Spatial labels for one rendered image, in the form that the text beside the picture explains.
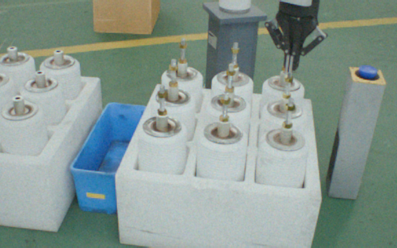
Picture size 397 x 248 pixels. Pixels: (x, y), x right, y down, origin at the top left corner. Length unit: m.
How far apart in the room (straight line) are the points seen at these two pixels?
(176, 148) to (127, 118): 0.40
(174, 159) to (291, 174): 0.22
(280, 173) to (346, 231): 0.28
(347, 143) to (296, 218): 0.26
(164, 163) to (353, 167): 0.46
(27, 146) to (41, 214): 0.15
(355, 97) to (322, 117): 0.47
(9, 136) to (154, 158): 0.30
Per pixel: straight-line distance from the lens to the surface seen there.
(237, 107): 1.04
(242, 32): 1.44
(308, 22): 0.96
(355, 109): 1.12
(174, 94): 1.06
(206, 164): 0.96
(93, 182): 1.11
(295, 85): 1.17
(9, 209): 1.13
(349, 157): 1.19
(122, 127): 1.35
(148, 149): 0.96
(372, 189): 1.31
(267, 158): 0.94
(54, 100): 1.14
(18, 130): 1.04
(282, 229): 1.00
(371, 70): 1.11
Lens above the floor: 0.77
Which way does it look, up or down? 32 degrees down
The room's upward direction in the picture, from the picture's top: 3 degrees clockwise
